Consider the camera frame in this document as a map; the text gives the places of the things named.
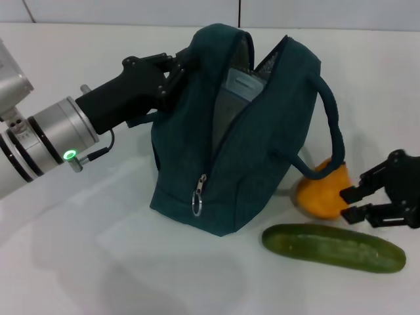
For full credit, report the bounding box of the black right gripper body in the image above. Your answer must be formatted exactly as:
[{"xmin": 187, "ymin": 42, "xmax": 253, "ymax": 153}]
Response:
[{"xmin": 380, "ymin": 149, "xmax": 420, "ymax": 230}]

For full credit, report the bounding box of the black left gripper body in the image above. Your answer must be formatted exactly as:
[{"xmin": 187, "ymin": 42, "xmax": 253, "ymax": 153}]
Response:
[{"xmin": 75, "ymin": 55, "xmax": 171, "ymax": 136}]

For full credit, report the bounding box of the orange pear-shaped fruit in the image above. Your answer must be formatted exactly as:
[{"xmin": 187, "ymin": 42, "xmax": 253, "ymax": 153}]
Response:
[{"xmin": 295, "ymin": 157, "xmax": 352, "ymax": 221}]

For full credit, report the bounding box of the green cucumber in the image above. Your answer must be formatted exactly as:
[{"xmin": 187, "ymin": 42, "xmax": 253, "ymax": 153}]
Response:
[{"xmin": 261, "ymin": 224, "xmax": 407, "ymax": 274}]

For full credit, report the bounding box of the clear plastic blue-rimmed food container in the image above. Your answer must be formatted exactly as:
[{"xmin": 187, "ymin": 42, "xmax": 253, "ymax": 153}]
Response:
[{"xmin": 212, "ymin": 67, "xmax": 265, "ymax": 154}]

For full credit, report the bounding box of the dark teal fabric lunch bag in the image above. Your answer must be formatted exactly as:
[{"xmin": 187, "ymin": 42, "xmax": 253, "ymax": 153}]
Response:
[{"xmin": 126, "ymin": 22, "xmax": 347, "ymax": 237}]

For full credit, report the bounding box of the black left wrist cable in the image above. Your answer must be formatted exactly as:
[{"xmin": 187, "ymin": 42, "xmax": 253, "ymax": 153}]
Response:
[{"xmin": 79, "ymin": 127, "xmax": 116, "ymax": 162}]

